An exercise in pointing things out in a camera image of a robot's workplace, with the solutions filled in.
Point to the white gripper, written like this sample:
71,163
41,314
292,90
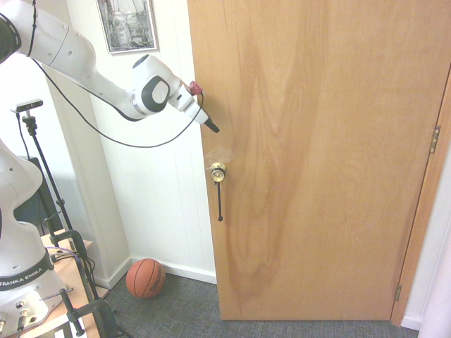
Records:
190,105

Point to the light wooden door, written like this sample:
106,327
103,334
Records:
317,158

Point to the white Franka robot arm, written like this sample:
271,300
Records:
70,53

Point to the brass door knob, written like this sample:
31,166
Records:
218,172

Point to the brass door hinge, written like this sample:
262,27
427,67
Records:
435,139
398,293

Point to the clear plastic tape piece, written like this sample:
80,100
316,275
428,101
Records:
222,155

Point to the framed black-and-white picture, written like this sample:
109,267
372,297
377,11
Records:
128,24

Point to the white baseboard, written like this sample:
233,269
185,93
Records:
183,270

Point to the orange Spalding basketball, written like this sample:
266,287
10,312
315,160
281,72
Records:
144,278

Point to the black rectangular object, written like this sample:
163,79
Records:
33,207

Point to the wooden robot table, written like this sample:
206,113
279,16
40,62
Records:
70,278

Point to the large black screw clamp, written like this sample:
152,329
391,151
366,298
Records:
102,313

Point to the small black bar clamp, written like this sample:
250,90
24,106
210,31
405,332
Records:
72,313

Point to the printed fiducial marker sheet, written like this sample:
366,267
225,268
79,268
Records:
58,331

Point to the red wrist camera mount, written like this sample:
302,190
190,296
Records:
195,88

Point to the black camera tripod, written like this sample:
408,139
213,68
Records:
49,183

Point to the black stereo camera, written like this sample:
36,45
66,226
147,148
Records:
30,105

